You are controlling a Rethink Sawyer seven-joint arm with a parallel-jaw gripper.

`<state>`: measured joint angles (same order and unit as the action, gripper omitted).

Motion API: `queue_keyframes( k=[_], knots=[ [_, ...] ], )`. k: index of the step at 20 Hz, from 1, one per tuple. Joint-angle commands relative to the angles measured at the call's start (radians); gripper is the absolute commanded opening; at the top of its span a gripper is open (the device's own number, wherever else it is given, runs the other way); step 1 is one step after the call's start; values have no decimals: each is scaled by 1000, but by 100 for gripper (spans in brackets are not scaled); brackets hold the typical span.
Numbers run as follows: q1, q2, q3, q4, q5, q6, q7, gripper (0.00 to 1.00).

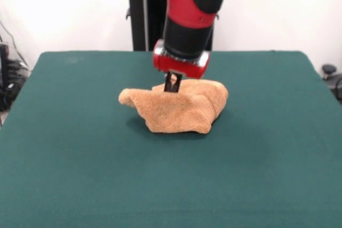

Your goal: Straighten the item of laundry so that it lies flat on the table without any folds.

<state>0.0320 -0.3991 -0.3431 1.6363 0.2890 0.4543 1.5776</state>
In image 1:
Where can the orange terry towel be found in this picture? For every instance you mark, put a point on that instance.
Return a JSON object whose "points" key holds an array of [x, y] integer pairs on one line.
{"points": [[173, 113]]}

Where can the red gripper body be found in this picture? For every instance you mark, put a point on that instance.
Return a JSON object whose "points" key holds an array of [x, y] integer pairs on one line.
{"points": [[181, 67]]}

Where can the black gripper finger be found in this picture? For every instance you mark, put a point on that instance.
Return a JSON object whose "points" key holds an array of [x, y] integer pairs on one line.
{"points": [[178, 87], [168, 85]]}

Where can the dark green table cloth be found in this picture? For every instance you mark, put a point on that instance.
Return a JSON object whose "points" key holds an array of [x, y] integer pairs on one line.
{"points": [[80, 158]]}

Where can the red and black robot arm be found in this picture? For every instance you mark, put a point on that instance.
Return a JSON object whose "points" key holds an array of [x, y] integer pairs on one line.
{"points": [[192, 3]]}

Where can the black office chair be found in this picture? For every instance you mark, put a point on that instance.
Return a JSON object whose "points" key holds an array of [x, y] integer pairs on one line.
{"points": [[332, 78]]}

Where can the black computer case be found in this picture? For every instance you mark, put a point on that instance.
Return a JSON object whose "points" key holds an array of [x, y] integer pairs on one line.
{"points": [[4, 62]]}

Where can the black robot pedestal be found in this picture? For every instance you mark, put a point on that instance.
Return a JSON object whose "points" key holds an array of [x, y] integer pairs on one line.
{"points": [[136, 25]]}

